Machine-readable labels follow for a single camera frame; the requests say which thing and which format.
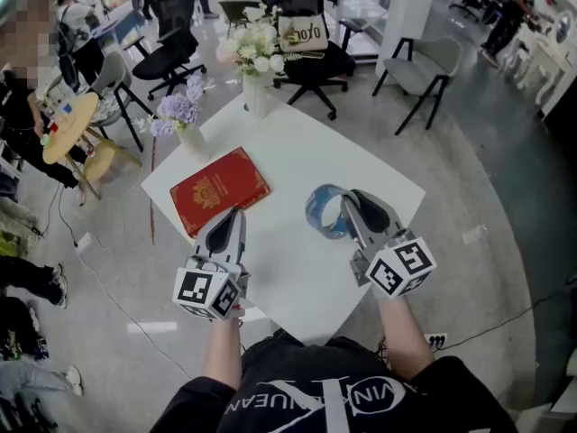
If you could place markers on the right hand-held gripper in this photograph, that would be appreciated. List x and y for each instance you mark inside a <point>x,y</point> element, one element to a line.
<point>401,266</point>

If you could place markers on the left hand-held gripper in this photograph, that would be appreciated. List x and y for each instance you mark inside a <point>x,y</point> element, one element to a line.
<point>194,287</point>

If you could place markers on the grey blue tape roll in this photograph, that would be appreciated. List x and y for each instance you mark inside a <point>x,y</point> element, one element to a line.
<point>333,234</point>

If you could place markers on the person's right forearm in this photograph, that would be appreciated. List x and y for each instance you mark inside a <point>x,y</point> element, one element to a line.
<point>403,332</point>

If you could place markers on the person's left forearm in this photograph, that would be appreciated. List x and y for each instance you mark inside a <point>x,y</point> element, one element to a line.
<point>221,354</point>

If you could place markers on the red hardcover book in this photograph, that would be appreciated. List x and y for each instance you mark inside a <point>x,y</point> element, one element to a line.
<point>212,192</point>

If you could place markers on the short white ribbed vase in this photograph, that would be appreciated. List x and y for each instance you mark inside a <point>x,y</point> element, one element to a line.
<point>194,144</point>

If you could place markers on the white power strip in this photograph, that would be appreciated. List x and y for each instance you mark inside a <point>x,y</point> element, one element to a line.
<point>436,340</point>
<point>84,242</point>

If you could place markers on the person's dark trousers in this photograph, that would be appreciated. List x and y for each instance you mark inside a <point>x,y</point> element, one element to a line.
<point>311,354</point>

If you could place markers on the purple flower bouquet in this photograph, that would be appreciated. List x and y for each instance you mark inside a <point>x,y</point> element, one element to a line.
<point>178,106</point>

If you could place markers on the tall white ribbed vase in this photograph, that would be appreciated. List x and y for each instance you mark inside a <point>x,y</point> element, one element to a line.
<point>255,97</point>

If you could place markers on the grey chair with black legs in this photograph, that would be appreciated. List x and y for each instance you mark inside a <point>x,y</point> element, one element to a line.
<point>424,68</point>

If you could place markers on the person's black printed t-shirt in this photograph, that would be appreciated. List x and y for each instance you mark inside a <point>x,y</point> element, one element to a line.
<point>315,399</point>

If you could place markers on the round wooden side table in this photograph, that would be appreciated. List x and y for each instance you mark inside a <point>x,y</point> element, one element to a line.
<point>67,129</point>

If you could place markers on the black mesh office chair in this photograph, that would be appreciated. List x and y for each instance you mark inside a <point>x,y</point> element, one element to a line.
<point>164,57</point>

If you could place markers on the grey chair with patterned cushion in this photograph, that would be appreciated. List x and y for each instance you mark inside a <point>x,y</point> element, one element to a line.
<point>110,79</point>

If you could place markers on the white flower bouquet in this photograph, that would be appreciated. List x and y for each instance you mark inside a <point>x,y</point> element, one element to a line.
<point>257,48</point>

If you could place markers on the white vanity table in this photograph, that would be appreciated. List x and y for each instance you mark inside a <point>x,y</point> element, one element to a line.
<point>547,57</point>

